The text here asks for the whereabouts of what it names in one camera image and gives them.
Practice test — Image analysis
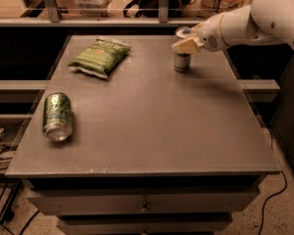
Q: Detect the green soda can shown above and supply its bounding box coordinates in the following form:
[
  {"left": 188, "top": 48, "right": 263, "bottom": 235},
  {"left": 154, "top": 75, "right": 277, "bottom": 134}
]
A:
[{"left": 42, "top": 92, "right": 73, "bottom": 142}]

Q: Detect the black bag background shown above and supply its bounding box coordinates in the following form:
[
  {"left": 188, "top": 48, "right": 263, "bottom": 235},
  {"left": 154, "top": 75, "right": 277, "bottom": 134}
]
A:
[{"left": 122, "top": 0, "right": 196, "bottom": 18}]

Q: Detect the metal drawer knob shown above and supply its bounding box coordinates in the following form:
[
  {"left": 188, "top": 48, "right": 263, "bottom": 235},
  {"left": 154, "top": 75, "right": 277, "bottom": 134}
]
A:
[{"left": 140, "top": 198, "right": 150, "bottom": 213}]

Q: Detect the grey drawer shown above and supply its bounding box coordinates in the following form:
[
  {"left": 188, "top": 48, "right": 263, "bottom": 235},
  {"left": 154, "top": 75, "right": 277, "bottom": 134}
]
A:
[
  {"left": 27, "top": 187, "right": 260, "bottom": 215},
  {"left": 57, "top": 215, "right": 232, "bottom": 235}
]

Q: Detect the metal shelf rail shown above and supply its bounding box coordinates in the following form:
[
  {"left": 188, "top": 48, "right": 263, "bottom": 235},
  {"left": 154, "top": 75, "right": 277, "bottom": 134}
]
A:
[{"left": 0, "top": 0, "right": 207, "bottom": 27}]

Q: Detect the grey lower drawer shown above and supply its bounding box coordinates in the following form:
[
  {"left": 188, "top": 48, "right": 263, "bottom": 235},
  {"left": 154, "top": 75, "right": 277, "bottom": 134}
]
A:
[{"left": 57, "top": 215, "right": 232, "bottom": 235}]

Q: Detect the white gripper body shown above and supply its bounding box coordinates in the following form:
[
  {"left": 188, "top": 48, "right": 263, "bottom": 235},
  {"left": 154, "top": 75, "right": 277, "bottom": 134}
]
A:
[{"left": 197, "top": 14, "right": 226, "bottom": 52}]

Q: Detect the black cable right floor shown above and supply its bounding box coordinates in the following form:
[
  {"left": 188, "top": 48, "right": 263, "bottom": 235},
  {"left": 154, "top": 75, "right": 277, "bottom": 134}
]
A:
[{"left": 257, "top": 124, "right": 288, "bottom": 235}]

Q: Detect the blue silver redbull can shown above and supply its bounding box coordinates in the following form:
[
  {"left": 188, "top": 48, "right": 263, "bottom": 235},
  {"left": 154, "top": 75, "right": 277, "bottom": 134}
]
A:
[{"left": 174, "top": 26, "right": 191, "bottom": 72}]

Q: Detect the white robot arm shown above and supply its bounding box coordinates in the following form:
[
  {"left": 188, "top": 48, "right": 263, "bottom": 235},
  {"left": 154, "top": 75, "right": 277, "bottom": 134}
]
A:
[{"left": 172, "top": 0, "right": 294, "bottom": 54}]

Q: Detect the black cables left floor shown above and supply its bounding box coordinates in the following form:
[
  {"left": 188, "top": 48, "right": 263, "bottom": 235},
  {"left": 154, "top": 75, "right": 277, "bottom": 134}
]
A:
[{"left": 0, "top": 120, "right": 40, "bottom": 235}]

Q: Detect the grey upper drawer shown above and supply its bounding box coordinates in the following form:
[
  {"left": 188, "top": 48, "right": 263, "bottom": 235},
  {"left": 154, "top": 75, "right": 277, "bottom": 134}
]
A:
[{"left": 27, "top": 187, "right": 260, "bottom": 215}]

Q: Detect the green chip bag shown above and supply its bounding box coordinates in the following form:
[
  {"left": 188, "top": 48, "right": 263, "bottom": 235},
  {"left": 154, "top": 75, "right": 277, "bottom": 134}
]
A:
[{"left": 68, "top": 37, "right": 131, "bottom": 79}]

